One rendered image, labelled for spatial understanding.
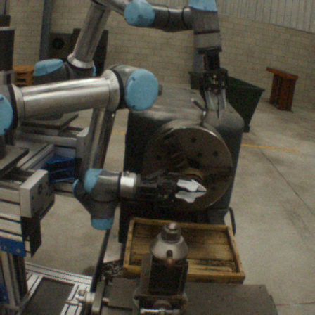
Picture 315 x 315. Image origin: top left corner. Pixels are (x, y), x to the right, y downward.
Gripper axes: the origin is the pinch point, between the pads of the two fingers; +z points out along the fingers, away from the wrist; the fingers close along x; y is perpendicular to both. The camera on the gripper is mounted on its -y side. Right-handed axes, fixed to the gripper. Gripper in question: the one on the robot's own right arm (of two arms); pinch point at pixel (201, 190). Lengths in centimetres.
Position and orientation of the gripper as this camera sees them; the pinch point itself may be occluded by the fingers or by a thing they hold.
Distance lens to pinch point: 110.9
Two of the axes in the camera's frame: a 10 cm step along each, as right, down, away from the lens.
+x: 1.1, -9.3, -3.4
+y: -0.3, 3.4, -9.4
